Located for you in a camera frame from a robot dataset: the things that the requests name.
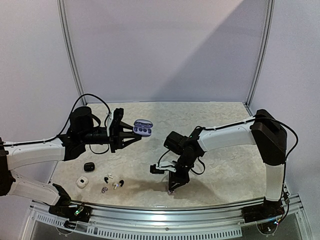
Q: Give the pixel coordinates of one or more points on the right aluminium frame post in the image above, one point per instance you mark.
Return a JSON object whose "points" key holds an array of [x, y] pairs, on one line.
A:
{"points": [[262, 51]]}

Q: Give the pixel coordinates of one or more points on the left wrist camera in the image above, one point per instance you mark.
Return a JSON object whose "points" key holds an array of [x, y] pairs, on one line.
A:
{"points": [[110, 123]]}

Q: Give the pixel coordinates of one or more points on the aluminium frame post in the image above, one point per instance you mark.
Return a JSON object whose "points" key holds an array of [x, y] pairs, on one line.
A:
{"points": [[61, 5], [262, 51]]}

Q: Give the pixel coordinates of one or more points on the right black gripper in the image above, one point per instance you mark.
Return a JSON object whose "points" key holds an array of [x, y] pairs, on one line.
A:
{"points": [[178, 175]]}

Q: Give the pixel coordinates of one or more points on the purple earbud charging case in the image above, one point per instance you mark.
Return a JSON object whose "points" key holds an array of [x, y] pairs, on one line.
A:
{"points": [[143, 127]]}

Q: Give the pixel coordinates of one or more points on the white earbud charging case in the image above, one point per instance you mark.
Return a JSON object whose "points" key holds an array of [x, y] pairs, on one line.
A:
{"points": [[82, 182]]}

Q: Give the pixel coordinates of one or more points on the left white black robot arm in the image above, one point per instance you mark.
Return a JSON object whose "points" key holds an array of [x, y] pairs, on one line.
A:
{"points": [[85, 129]]}

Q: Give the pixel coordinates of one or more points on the aluminium front rail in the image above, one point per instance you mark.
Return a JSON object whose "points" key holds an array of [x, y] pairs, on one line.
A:
{"points": [[225, 222]]}

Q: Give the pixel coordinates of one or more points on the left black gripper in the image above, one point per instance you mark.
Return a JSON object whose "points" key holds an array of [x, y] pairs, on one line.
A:
{"points": [[117, 135]]}

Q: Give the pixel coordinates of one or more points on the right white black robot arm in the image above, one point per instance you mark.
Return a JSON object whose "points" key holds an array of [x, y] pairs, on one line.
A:
{"points": [[260, 132]]}

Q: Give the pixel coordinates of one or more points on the left aluminium frame post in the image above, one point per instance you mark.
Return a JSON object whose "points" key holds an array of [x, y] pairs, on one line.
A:
{"points": [[61, 5]]}

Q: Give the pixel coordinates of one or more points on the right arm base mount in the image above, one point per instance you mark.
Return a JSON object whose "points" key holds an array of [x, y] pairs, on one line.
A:
{"points": [[263, 211]]}

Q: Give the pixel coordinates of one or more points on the white earbud lower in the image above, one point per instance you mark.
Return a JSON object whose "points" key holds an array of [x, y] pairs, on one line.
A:
{"points": [[115, 186]]}

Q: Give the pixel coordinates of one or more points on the black earbud charging case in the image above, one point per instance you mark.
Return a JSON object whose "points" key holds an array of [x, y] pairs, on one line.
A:
{"points": [[89, 167]]}

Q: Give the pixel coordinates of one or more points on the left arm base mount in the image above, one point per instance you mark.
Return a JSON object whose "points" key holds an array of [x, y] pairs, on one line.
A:
{"points": [[74, 212]]}

